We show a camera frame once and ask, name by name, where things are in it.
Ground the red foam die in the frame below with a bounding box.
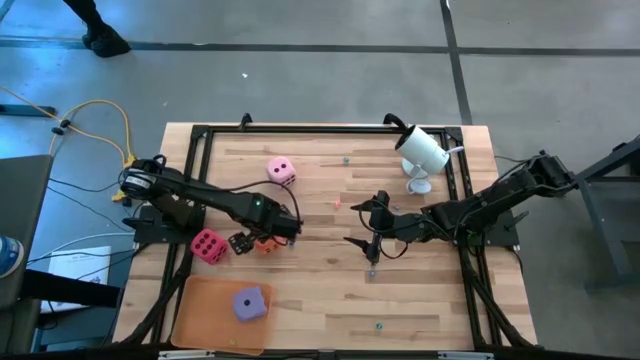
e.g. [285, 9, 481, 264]
[189, 228, 230, 266]

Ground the black metal table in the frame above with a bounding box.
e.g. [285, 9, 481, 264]
[574, 135, 640, 292]

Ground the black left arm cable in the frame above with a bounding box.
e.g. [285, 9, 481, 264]
[219, 179, 304, 236]

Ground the person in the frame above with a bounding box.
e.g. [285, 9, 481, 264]
[62, 0, 132, 59]

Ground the black floor cable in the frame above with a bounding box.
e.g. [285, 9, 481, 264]
[47, 177, 139, 236]

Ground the white paper sheet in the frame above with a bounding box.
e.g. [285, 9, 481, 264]
[47, 244, 112, 314]

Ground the white table camera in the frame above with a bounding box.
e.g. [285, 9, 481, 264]
[394, 124, 451, 196]

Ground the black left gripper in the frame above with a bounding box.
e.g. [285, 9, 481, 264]
[227, 199, 303, 256]

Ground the black desk beam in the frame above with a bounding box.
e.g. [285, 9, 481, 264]
[19, 269, 121, 309]

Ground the light pink foam die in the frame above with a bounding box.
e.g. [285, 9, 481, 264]
[265, 156, 298, 187]

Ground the silver table bracket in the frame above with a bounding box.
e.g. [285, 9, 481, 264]
[438, 351, 496, 360]
[158, 349, 216, 360]

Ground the black floor bar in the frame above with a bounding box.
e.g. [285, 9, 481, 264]
[0, 103, 56, 118]

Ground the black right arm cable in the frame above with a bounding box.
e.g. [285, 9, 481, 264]
[357, 199, 417, 261]

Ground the purple foam die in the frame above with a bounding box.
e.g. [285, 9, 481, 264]
[232, 285, 269, 323]

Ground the grey desk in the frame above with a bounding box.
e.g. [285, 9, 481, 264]
[0, 153, 54, 354]

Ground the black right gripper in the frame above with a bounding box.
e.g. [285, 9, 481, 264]
[342, 188, 432, 265]

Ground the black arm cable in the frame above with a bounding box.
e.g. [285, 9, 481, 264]
[219, 179, 304, 236]
[357, 199, 417, 261]

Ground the orange plastic tray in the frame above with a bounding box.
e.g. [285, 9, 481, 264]
[169, 274, 275, 357]

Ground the blue white round object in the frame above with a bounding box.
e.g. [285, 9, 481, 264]
[0, 235, 25, 279]

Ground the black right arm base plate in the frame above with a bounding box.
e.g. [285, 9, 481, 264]
[447, 207, 530, 249]

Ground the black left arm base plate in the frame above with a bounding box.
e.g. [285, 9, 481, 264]
[133, 204, 206, 246]

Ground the white floor cable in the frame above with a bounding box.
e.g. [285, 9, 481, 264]
[27, 231, 137, 266]

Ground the black metal frame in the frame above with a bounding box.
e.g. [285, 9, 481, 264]
[115, 123, 539, 351]

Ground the yellow cable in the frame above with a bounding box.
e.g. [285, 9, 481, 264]
[0, 84, 135, 166]

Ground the orange foam die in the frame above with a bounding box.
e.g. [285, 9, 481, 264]
[253, 236, 281, 256]

